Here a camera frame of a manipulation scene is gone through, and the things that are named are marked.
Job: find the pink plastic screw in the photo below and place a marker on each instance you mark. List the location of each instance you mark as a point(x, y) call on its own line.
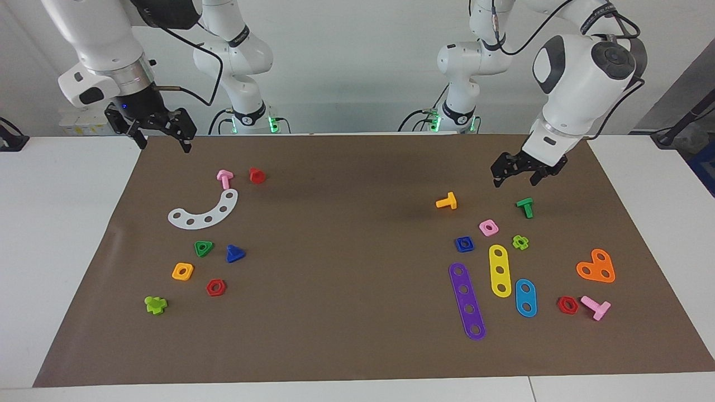
point(597, 308)
point(224, 177)

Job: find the lime green cross-head screw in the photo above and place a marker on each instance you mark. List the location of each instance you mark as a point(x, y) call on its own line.
point(155, 306)

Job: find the brown paper mat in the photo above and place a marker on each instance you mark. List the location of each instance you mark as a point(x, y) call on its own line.
point(357, 312)

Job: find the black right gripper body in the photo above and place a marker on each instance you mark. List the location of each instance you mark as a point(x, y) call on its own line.
point(139, 106)

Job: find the orange plastic screw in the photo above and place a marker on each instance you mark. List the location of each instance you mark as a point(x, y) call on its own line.
point(449, 201)

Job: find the yellow three-hole plate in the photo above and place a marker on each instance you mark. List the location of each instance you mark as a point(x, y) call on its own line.
point(499, 262)

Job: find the red plastic screw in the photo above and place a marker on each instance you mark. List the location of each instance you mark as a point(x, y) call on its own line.
point(257, 176)

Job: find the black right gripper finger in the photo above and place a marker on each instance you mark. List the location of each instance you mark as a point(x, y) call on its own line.
point(139, 131)
point(184, 125)

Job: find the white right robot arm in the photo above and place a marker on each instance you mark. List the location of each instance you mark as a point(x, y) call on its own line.
point(100, 39)

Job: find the blue square nut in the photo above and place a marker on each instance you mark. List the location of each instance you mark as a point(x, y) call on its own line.
point(470, 248)

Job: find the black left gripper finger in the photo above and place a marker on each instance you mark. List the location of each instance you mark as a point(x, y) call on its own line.
point(503, 167)
point(539, 178)

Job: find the blue triangle-head screw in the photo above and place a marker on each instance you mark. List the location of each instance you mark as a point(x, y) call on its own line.
point(234, 255)

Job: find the black table clamp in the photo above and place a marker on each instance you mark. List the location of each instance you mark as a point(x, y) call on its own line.
point(11, 142)

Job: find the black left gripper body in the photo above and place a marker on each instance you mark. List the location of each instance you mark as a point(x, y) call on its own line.
point(530, 164)

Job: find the blue two-hole plate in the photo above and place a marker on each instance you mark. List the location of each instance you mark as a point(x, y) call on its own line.
point(525, 297)

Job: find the red hexagon nut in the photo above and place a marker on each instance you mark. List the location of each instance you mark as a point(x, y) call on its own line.
point(561, 307)
point(208, 287)

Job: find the green plastic screw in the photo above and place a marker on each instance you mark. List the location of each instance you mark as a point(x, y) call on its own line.
point(527, 207)

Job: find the lime green flower nut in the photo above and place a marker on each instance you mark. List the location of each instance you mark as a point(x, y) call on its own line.
point(525, 245)

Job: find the orange square nut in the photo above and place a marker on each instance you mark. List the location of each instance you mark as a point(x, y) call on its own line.
point(189, 268)

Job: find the pink square nut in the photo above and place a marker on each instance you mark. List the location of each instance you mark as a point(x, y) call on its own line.
point(483, 225)

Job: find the green triangle nut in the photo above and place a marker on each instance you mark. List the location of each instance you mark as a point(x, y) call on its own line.
point(209, 245)

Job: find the black stand pole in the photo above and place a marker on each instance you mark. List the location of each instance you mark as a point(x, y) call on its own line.
point(678, 123)

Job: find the white curved plate with holes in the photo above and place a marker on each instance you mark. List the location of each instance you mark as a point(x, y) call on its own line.
point(215, 215)

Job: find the purple four-hole plate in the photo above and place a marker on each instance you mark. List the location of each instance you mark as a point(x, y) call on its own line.
point(467, 300)

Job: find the blue box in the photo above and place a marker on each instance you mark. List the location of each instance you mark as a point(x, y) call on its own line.
point(705, 167)

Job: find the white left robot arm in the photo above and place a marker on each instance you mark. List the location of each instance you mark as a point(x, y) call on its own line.
point(581, 72)

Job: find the orange heart-shaped three-hole plate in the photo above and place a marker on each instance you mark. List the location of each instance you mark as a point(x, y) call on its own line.
point(596, 267)

